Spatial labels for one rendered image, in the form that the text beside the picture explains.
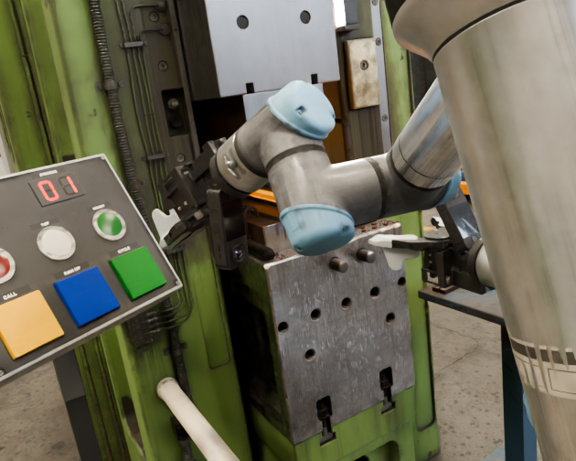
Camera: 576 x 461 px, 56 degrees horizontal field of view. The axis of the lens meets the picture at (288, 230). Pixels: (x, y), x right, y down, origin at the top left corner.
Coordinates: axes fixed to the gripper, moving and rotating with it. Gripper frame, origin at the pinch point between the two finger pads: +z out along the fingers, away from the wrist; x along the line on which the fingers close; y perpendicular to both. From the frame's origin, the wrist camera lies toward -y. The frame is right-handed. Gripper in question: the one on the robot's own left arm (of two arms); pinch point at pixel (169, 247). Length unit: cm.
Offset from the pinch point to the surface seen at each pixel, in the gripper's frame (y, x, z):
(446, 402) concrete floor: -89, -125, 57
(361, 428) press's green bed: -56, -47, 30
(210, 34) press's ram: 34.4, -31.0, -6.1
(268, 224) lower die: -1.8, -37.4, 12.4
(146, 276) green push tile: -1.2, -0.6, 9.7
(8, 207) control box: 17.3, 13.7, 10.4
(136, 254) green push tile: 2.9, -1.1, 9.6
